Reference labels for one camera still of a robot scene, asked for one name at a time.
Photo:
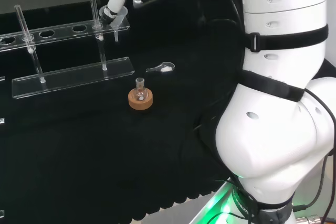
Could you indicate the clear plastic funnel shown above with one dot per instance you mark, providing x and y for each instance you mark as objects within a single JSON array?
[{"x": 120, "y": 22}]

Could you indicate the glass weighing funnel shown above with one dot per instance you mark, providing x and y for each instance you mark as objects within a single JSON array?
[{"x": 165, "y": 68}]

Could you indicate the clear funnel stand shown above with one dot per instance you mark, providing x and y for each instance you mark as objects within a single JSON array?
[{"x": 73, "y": 75}]

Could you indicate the round-bottom glass flask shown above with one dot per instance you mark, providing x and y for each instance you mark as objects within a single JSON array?
[{"x": 139, "y": 93}]

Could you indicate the black cloth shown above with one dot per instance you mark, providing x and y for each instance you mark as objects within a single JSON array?
[{"x": 92, "y": 155}]

